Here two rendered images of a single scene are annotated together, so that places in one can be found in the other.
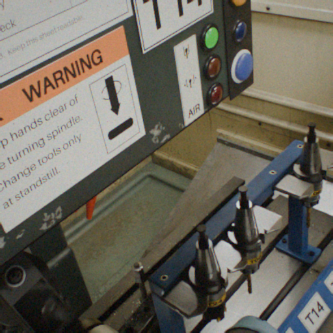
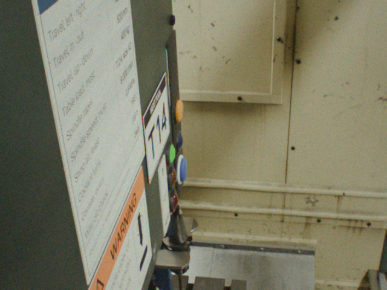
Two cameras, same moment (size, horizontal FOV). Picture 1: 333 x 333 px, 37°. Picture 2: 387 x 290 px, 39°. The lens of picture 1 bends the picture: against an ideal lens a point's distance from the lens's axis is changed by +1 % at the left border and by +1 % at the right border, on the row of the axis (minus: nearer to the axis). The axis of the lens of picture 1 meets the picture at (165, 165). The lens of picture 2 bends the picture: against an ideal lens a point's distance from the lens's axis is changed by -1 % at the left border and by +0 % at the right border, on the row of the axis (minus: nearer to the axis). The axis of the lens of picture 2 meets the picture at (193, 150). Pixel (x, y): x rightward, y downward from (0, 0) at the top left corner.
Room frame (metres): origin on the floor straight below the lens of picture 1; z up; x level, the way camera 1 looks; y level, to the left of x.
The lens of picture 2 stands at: (0.05, 0.22, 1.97)
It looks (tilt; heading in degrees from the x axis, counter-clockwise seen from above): 32 degrees down; 322
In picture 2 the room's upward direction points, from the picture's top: 3 degrees counter-clockwise
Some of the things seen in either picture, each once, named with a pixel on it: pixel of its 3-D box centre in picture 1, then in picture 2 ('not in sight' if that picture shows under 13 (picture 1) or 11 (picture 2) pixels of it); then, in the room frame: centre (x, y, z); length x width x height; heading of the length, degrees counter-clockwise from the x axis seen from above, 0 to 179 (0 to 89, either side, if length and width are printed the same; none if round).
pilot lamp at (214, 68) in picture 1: (213, 67); (172, 177); (0.46, -0.07, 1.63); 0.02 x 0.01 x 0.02; 132
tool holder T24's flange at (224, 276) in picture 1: (208, 277); not in sight; (0.54, -0.04, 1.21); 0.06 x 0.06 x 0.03
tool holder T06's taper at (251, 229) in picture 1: (244, 218); not in sight; (0.62, -0.12, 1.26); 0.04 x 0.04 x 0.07
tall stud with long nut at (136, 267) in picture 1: (141, 282); not in sight; (0.77, 0.10, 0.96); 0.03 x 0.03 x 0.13
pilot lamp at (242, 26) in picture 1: (240, 31); (179, 141); (0.49, -0.10, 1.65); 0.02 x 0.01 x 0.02; 132
